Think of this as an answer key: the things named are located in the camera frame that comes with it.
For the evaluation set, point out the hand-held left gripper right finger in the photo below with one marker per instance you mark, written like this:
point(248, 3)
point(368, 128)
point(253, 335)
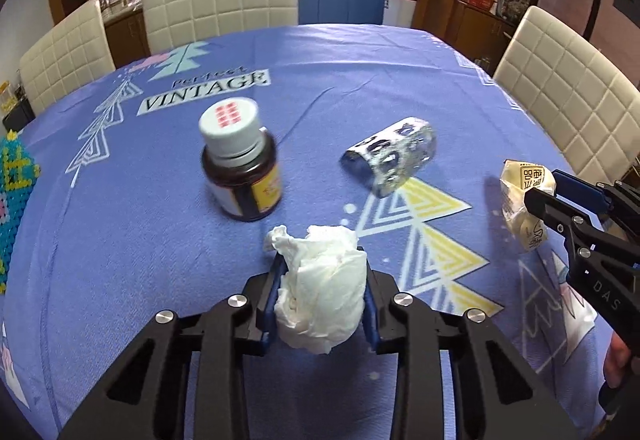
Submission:
point(371, 325)

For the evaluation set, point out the large cream quilted chair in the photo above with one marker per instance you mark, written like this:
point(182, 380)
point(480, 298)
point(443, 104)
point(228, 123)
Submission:
point(575, 85)

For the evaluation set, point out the white tissue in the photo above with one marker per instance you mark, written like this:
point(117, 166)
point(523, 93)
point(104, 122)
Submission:
point(320, 290)

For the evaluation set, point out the blue printed tablecloth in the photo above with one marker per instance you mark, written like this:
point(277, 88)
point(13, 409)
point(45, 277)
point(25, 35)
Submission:
point(350, 70)

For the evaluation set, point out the pale yellow food wrapper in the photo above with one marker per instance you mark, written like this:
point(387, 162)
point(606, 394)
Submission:
point(520, 220)

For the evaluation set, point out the person's right hand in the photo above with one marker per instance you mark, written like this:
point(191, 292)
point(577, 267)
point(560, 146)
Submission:
point(617, 355)

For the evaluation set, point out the brown bottle white cap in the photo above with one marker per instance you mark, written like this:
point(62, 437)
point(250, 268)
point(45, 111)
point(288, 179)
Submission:
point(235, 180)

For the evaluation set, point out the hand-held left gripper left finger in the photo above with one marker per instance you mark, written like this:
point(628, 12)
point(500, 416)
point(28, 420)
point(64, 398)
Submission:
point(272, 282)

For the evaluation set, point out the blue yellow beaded mat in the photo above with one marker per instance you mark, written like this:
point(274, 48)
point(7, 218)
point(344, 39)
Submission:
point(15, 200)

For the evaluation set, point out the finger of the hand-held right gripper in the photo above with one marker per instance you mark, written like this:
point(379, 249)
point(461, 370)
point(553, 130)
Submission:
point(580, 187)
point(547, 205)

